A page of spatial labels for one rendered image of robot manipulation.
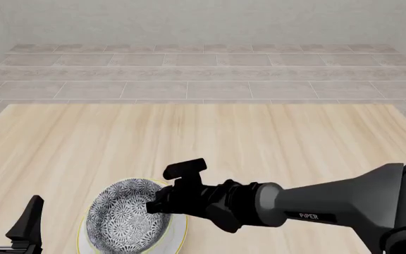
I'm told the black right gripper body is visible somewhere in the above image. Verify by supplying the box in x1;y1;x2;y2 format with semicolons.
160;176;212;216

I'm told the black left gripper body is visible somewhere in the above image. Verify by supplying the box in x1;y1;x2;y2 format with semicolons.
0;241;46;254

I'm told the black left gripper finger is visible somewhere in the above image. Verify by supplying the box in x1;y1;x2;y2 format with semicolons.
5;195;46;248

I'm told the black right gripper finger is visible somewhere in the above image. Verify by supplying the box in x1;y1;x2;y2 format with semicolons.
154;186;174;199
145;199;167;214

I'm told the black white patterned bowl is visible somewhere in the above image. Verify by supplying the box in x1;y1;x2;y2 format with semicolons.
85;177;173;254

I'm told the white plate with yellow rim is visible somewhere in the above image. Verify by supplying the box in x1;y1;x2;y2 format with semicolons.
76;176;190;254

